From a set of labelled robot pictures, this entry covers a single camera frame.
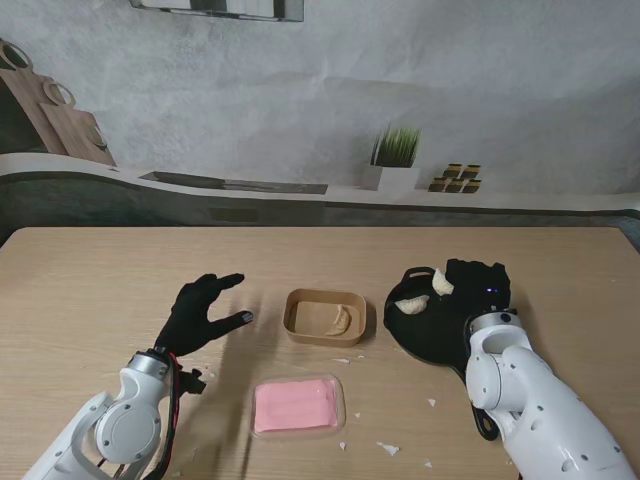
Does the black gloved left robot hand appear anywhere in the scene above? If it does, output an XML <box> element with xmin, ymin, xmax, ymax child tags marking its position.
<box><xmin>154</xmin><ymin>272</ymin><xmax>255</xmax><ymax>357</ymax></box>

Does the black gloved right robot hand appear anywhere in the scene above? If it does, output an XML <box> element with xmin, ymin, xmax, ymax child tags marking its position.
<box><xmin>444</xmin><ymin>258</ymin><xmax>512</xmax><ymax>321</ymax></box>

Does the clear plastic lid pink insert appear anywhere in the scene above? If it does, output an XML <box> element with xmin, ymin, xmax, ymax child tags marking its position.
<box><xmin>248</xmin><ymin>373</ymin><xmax>348</xmax><ymax>441</ymax></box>

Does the brown paper food container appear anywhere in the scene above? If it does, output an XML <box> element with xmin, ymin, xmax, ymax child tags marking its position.
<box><xmin>283</xmin><ymin>288</ymin><xmax>367</xmax><ymax>347</ymax></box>

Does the black cast iron skillet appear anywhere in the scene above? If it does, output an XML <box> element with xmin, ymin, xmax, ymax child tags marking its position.
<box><xmin>383</xmin><ymin>266</ymin><xmax>501</xmax><ymax>441</ymax></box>

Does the green grass plant white pot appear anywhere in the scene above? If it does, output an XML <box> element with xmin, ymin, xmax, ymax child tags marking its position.
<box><xmin>360</xmin><ymin>125</ymin><xmax>422</xmax><ymax>192</ymax></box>

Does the small wooden cutting board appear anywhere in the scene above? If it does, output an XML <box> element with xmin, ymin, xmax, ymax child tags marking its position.
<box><xmin>82</xmin><ymin>122</ymin><xmax>119</xmax><ymax>167</ymax></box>

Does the medium wooden cutting board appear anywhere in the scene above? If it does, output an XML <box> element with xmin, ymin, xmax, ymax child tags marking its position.
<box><xmin>38</xmin><ymin>79</ymin><xmax>117</xmax><ymax>167</ymax></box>

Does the large wooden cutting board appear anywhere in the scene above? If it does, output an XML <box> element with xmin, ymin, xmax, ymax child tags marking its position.
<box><xmin>0</xmin><ymin>38</ymin><xmax>69</xmax><ymax>156</ymax></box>

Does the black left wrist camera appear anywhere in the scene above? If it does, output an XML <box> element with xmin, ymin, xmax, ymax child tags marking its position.
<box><xmin>177</xmin><ymin>368</ymin><xmax>208</xmax><ymax>396</ymax></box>

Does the black red left arm cable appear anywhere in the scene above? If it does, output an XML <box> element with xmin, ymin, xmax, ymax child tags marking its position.
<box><xmin>154</xmin><ymin>352</ymin><xmax>184</xmax><ymax>480</ymax></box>

